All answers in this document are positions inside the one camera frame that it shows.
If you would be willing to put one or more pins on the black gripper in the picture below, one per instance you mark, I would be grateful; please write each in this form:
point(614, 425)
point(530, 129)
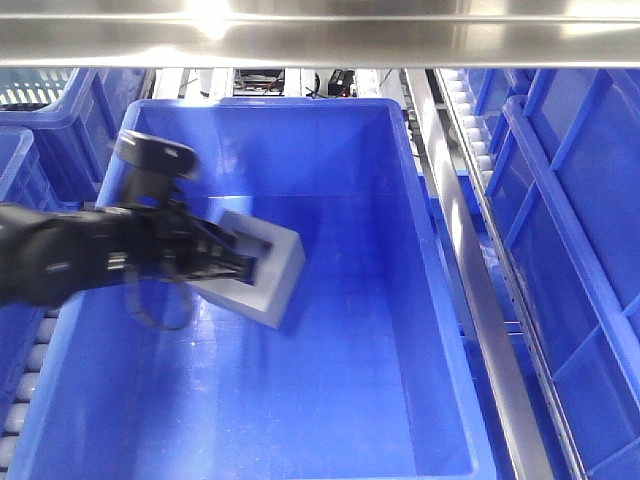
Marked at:
point(169, 242)

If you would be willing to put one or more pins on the gray square foam base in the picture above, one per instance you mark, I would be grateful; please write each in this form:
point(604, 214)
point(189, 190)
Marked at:
point(280, 258)

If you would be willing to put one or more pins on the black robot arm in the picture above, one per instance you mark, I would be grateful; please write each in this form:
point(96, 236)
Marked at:
point(46, 257)

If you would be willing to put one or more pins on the blue bin far left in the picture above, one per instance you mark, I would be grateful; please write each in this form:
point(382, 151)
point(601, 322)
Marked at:
point(75, 115)

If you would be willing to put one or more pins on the large blue target bin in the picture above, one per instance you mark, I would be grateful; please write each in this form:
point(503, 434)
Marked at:
point(342, 360)

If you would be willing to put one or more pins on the blue bin far right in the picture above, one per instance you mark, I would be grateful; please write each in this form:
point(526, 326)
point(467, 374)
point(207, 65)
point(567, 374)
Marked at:
point(564, 144)

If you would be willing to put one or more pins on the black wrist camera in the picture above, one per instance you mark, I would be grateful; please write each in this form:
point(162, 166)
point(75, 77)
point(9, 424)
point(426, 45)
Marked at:
point(157, 163)

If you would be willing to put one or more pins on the stainless steel shelf frame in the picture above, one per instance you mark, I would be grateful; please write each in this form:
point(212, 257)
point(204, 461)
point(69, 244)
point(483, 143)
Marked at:
point(434, 42)

